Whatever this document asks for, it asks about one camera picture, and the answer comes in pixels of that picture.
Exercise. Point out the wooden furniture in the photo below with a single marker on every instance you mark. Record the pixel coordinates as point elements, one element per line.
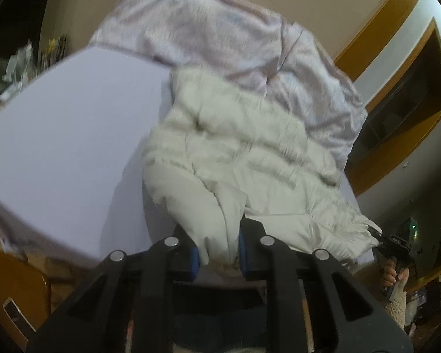
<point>14,275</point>

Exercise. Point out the white puffy jacket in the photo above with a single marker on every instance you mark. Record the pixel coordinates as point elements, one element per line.
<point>242,154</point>

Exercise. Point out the person's right hand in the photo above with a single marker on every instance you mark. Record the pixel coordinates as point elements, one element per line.
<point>388,275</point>

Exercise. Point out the orange wooden wall trim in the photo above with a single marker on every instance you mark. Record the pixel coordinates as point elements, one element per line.
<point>375,25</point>

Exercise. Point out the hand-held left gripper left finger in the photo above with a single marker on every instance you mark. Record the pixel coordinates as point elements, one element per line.
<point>194,261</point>

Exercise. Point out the pale pink patterned quilt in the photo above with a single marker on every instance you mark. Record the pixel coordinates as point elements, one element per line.
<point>205,25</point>

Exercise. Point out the person's right forearm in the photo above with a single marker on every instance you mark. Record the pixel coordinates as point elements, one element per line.
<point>396,305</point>

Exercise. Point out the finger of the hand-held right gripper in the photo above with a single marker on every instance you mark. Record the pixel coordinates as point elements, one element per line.
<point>376,236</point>

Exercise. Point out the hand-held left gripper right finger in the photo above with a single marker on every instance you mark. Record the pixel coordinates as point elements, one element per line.
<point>243,257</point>

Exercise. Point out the blurred clutter pile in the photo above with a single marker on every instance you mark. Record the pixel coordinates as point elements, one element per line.
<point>18,66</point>

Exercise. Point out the wooden framed wall niche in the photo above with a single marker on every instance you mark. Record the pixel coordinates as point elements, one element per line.
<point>371,176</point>

